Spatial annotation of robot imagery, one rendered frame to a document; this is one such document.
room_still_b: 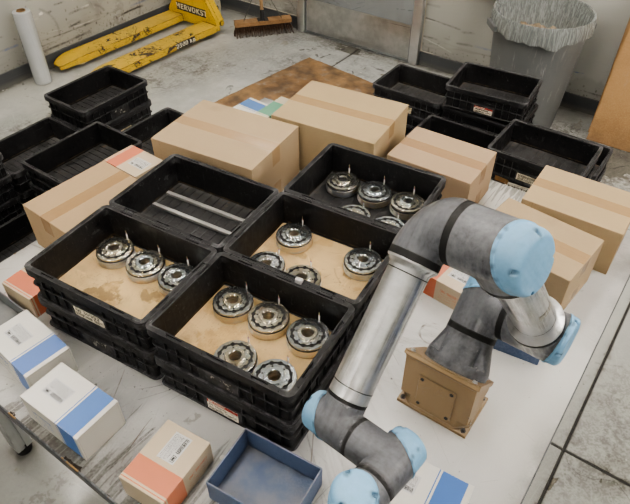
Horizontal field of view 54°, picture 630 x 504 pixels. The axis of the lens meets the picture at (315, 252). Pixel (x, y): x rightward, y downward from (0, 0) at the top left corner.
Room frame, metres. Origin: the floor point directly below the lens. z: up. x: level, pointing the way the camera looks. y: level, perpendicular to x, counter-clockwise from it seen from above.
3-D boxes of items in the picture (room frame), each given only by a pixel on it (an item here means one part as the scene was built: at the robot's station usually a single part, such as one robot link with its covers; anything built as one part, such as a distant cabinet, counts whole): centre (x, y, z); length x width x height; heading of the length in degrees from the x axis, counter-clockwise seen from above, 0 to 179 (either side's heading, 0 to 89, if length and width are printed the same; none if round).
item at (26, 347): (0.99, 0.73, 0.75); 0.20 x 0.12 x 0.09; 50
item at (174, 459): (0.68, 0.32, 0.74); 0.16 x 0.12 x 0.07; 150
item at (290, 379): (0.83, 0.09, 0.86); 0.10 x 0.10 x 0.01
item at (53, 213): (1.51, 0.70, 0.78); 0.30 x 0.22 x 0.16; 142
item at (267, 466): (0.64, 0.11, 0.74); 0.20 x 0.15 x 0.07; 60
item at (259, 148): (1.81, 0.30, 0.80); 0.40 x 0.30 x 0.20; 62
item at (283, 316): (1.01, 0.11, 0.86); 0.10 x 0.10 x 0.01
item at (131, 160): (1.71, 0.60, 0.81); 0.16 x 0.12 x 0.07; 53
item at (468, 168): (1.74, -0.43, 0.78); 0.30 x 0.22 x 0.16; 56
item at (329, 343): (0.95, 0.15, 0.92); 0.40 x 0.30 x 0.02; 60
